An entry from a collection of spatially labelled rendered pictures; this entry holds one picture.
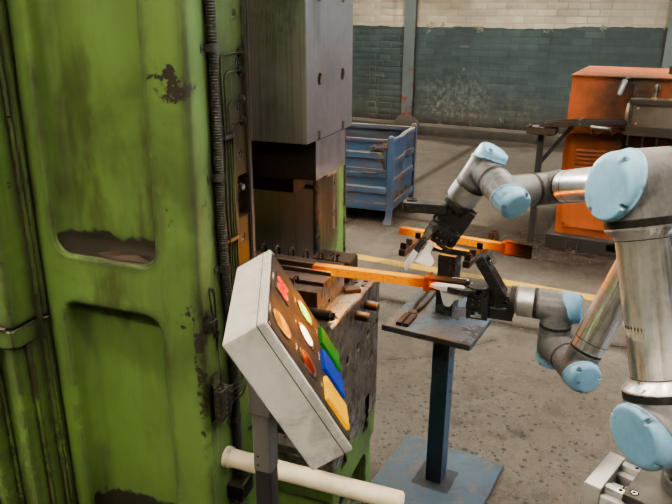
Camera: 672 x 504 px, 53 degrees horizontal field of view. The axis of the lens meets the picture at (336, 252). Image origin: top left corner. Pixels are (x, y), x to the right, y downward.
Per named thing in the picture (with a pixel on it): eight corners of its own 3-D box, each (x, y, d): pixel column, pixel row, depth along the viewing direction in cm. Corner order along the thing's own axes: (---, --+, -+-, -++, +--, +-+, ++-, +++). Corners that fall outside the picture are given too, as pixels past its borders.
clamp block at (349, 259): (358, 273, 201) (358, 253, 199) (348, 284, 194) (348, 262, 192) (321, 268, 205) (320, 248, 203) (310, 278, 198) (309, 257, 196)
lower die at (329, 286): (344, 288, 191) (344, 260, 188) (316, 316, 173) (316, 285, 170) (214, 268, 205) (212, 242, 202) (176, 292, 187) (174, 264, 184)
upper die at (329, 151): (345, 164, 179) (345, 128, 175) (316, 181, 161) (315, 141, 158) (207, 152, 193) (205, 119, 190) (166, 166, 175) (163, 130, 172)
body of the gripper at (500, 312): (462, 317, 168) (512, 325, 164) (464, 285, 165) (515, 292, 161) (468, 305, 175) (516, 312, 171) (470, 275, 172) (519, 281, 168)
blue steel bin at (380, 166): (416, 201, 624) (420, 122, 600) (391, 225, 554) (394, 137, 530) (298, 189, 664) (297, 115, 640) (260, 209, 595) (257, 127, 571)
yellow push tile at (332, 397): (347, 405, 123) (326, 374, 120) (350, 429, 116) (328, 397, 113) (338, 409, 123) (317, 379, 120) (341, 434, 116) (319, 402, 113)
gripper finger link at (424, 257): (422, 279, 162) (443, 248, 163) (402, 265, 163) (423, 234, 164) (421, 281, 165) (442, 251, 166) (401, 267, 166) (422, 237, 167)
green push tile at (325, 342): (339, 353, 142) (321, 325, 139) (342, 371, 134) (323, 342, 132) (331, 357, 142) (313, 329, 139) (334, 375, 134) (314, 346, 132)
